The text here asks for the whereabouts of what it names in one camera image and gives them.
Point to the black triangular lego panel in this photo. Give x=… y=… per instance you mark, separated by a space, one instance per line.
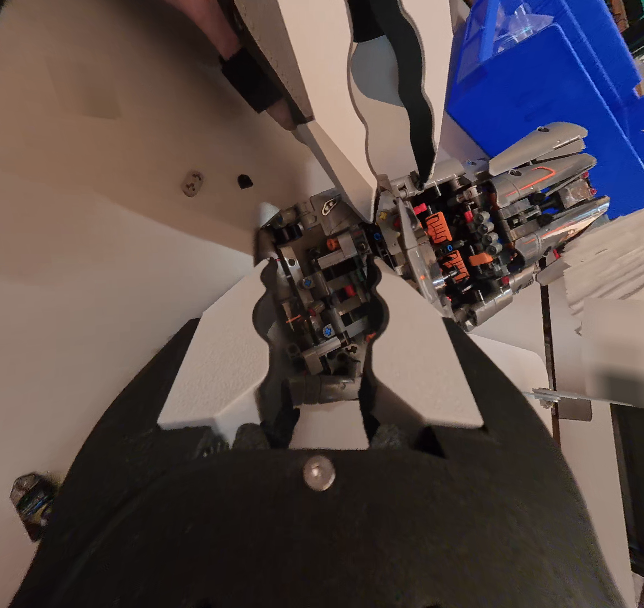
x=32 y=505

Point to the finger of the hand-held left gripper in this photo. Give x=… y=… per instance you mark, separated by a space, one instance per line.
x=437 y=24
x=312 y=39

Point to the small black rounded lego piece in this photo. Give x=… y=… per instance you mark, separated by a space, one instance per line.
x=244 y=181

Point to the white book stand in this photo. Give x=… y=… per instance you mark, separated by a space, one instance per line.
x=513 y=366

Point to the clear plastic bag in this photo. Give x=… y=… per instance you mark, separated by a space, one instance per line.
x=523 y=29

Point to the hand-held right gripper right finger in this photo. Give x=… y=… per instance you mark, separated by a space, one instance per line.
x=422 y=371

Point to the small grey lego liftarm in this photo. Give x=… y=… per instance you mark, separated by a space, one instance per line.
x=192 y=183

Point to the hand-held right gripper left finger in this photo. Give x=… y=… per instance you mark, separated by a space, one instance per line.
x=216 y=366

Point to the open instruction booklet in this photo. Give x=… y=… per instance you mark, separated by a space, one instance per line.
x=603 y=265

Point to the grey lego car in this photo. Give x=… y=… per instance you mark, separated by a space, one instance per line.
x=329 y=215

